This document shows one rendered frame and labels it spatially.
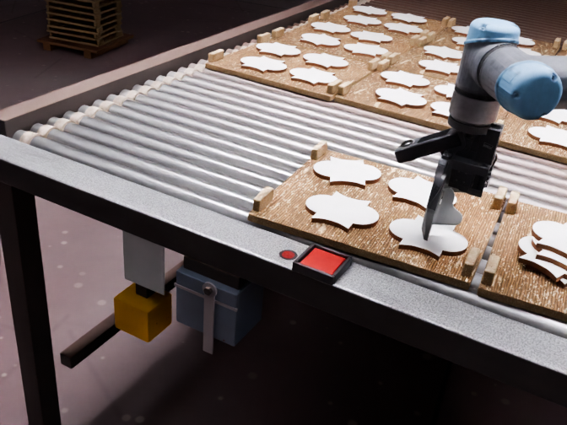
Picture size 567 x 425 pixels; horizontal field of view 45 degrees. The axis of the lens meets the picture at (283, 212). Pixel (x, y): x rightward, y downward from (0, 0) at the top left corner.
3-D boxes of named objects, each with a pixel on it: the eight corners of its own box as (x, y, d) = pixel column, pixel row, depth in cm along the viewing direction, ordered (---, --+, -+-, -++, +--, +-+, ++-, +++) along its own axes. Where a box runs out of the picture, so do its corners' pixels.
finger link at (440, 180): (434, 208, 110) (451, 158, 110) (424, 206, 110) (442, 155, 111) (436, 213, 114) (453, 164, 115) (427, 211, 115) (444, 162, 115)
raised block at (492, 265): (491, 287, 110) (495, 273, 109) (479, 283, 111) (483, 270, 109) (497, 269, 115) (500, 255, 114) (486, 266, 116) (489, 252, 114)
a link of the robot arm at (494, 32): (485, 29, 97) (461, 13, 104) (467, 102, 102) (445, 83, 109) (535, 32, 98) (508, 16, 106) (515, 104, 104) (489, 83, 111)
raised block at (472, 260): (471, 279, 112) (474, 265, 110) (460, 276, 112) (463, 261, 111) (478, 261, 117) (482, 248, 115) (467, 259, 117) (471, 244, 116)
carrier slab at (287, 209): (467, 290, 112) (470, 282, 111) (246, 220, 126) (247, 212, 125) (504, 203, 140) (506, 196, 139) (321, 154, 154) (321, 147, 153)
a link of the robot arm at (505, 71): (596, 69, 91) (553, 44, 100) (519, 68, 88) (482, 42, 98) (578, 124, 95) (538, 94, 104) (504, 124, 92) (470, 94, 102)
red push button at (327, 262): (330, 282, 112) (331, 275, 111) (298, 269, 114) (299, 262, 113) (345, 265, 116) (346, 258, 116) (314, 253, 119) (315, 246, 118)
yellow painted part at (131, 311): (148, 344, 139) (146, 246, 127) (114, 327, 142) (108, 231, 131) (172, 323, 145) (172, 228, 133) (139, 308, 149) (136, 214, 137)
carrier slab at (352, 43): (383, 70, 211) (385, 56, 209) (268, 43, 227) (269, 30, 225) (420, 46, 238) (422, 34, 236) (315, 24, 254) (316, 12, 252)
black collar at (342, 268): (332, 286, 111) (333, 277, 110) (291, 270, 114) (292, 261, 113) (351, 264, 117) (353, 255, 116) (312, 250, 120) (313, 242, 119)
